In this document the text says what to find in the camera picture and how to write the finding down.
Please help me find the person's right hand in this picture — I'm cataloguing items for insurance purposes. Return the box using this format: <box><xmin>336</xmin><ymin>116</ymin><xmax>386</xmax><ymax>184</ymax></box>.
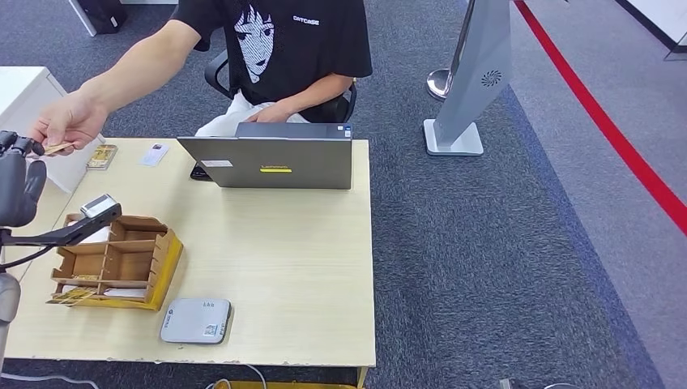
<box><xmin>29</xmin><ymin>91</ymin><xmax>109</xmax><ymax>158</ymax></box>

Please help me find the stack of gold key cards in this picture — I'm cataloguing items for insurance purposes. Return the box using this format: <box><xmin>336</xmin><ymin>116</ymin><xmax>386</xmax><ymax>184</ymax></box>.
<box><xmin>86</xmin><ymin>143</ymin><xmax>118</xmax><ymax>171</ymax></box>

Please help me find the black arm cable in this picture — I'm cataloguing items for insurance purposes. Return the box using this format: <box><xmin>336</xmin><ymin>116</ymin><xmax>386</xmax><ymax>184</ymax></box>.
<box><xmin>0</xmin><ymin>244</ymin><xmax>58</xmax><ymax>272</ymax></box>

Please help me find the white panel leg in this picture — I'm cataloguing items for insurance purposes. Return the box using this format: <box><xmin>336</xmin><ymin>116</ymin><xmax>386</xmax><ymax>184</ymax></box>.
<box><xmin>68</xmin><ymin>0</ymin><xmax>99</xmax><ymax>37</ymax></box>

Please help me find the grey kiosk stand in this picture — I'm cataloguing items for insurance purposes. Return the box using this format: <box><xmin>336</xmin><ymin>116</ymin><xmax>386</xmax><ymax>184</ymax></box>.
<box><xmin>424</xmin><ymin>0</ymin><xmax>530</xmax><ymax>157</ymax></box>

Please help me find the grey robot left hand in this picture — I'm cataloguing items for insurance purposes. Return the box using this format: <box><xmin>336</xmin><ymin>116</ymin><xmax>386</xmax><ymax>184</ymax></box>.
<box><xmin>0</xmin><ymin>130</ymin><xmax>49</xmax><ymax>229</ymax></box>

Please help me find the black bag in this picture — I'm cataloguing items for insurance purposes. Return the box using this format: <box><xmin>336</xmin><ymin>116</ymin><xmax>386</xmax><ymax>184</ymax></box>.
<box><xmin>77</xmin><ymin>0</ymin><xmax>129</xmax><ymax>36</ymax></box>

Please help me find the white cabinet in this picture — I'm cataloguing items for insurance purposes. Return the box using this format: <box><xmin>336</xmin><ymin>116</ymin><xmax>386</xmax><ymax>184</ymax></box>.
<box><xmin>0</xmin><ymin>66</ymin><xmax>105</xmax><ymax>195</ymax></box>

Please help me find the red floor tape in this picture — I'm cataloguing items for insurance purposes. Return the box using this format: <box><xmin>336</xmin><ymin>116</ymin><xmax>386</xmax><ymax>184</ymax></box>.
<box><xmin>512</xmin><ymin>1</ymin><xmax>687</xmax><ymax>238</ymax></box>

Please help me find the person's left hand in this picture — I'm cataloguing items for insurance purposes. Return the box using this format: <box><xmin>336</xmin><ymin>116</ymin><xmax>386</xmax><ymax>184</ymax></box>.
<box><xmin>246</xmin><ymin>105</ymin><xmax>293</xmax><ymax>125</ymax></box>

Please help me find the pale blue ID card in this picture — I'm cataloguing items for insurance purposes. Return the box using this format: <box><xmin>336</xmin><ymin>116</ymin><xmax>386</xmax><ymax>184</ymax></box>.
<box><xmin>139</xmin><ymin>143</ymin><xmax>171</xmax><ymax>168</ymax></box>

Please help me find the grey laptop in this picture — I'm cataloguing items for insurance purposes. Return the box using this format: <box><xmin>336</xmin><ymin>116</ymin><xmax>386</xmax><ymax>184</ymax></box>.
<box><xmin>177</xmin><ymin>122</ymin><xmax>354</xmax><ymax>190</ymax></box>

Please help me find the person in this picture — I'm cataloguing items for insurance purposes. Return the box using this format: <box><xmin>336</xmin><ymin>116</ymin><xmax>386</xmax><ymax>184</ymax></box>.
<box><xmin>29</xmin><ymin>0</ymin><xmax>374</xmax><ymax>158</ymax></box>

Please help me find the white floor cable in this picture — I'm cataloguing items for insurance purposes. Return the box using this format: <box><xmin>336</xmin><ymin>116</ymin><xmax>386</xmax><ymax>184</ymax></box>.
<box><xmin>0</xmin><ymin>371</ymin><xmax>100</xmax><ymax>389</ymax></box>

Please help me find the white platform with black edge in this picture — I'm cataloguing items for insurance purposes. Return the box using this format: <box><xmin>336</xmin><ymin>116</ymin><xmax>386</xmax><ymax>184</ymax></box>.
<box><xmin>614</xmin><ymin>0</ymin><xmax>687</xmax><ymax>53</ymax></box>

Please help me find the wooden card organizer box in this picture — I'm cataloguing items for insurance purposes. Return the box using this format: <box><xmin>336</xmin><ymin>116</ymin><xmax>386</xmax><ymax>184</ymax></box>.
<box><xmin>46</xmin><ymin>213</ymin><xmax>184</xmax><ymax>312</ymax></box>

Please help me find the grey card reader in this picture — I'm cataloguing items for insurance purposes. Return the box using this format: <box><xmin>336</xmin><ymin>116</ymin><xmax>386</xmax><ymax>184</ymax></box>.
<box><xmin>160</xmin><ymin>298</ymin><xmax>233</xmax><ymax>345</ymax></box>

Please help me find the white cable under desk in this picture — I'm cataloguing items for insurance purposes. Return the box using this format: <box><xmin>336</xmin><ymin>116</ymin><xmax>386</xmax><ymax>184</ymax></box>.
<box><xmin>203</xmin><ymin>365</ymin><xmax>268</xmax><ymax>389</ymax></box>

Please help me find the chrome stanchion post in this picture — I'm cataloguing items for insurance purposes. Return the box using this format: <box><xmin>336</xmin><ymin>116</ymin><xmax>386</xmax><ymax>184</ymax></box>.
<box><xmin>426</xmin><ymin>0</ymin><xmax>476</xmax><ymax>102</ymax></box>

